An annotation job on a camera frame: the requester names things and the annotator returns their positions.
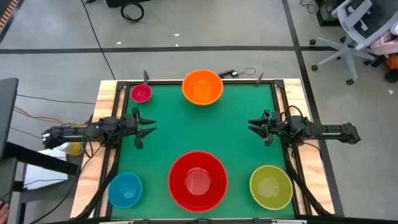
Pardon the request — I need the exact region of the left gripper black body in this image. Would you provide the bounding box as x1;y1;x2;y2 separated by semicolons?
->
123;107;144;150

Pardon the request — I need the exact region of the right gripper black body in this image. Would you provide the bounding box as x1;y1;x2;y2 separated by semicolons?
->
264;109;282;147

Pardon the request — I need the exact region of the small pink bowl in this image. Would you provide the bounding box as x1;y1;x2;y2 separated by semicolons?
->
130;83;153;104

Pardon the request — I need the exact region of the yellow-green bowl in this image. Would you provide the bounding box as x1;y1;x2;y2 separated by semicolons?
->
249;164;294;211

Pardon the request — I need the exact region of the blue bowl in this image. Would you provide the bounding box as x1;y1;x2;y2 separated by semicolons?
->
108;172;143;209

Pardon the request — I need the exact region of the orange bowl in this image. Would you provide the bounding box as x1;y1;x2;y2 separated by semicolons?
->
182;69;224;106

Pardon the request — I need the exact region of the green table mat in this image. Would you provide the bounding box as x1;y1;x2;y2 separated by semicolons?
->
110;83;296;220

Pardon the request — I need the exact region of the yellow cup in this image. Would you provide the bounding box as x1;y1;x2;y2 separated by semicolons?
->
63;142;83;157

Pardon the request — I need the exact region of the large red bowl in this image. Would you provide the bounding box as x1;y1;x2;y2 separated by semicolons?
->
168;151;229;213

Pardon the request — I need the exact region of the black desk stand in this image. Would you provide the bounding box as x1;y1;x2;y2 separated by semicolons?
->
0;141;79;224

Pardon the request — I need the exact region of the grey office chair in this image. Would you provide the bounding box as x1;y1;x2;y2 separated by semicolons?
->
310;0;398;85

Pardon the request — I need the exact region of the black equipment box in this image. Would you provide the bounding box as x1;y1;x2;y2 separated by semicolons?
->
315;0;343;27

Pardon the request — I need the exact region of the black monitor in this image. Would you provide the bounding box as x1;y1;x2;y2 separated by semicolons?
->
0;77;19;159

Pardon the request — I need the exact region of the orange object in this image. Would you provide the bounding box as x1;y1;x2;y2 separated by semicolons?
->
385;54;398;71

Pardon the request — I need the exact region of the pink bag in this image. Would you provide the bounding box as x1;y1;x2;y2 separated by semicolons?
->
369;30;398;57

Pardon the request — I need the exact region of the person's hand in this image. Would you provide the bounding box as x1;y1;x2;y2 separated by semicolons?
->
0;201;10;224

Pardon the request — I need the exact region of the orange black striped ramp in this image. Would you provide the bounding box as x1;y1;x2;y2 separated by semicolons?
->
0;0;20;32

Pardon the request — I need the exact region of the black aluminium table frame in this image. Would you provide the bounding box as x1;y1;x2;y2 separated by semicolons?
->
93;70;313;224

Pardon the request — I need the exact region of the black power adapter with cable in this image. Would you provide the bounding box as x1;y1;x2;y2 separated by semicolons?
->
217;67;257;79

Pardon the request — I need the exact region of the black cable bundle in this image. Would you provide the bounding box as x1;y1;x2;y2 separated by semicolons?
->
74;149;121;220
284;146;332;217

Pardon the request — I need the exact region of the long black floor cable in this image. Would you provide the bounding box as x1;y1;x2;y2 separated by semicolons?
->
80;0;116;80

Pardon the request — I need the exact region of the black coiled cable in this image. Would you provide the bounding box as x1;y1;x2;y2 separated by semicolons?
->
120;2;145;24

